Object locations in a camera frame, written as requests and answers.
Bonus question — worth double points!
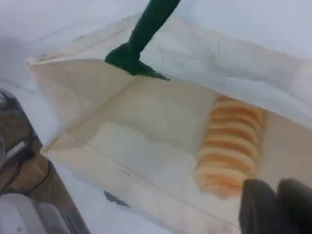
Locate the long striped bread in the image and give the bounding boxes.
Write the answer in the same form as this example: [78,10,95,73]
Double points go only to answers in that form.
[195,95,266,199]

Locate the white cloth bag green handles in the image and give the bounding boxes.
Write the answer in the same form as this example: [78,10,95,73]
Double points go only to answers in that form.
[25,0,312,234]

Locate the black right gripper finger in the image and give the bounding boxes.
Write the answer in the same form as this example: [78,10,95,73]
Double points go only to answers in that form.
[240,179,278,234]
[276,178,312,234]

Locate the thin black cable with plug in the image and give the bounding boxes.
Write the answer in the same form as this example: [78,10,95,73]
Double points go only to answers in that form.
[0,140,52,197]

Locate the grey rounded plastic housing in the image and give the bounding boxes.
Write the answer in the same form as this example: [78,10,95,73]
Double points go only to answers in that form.
[0,192,65,234]

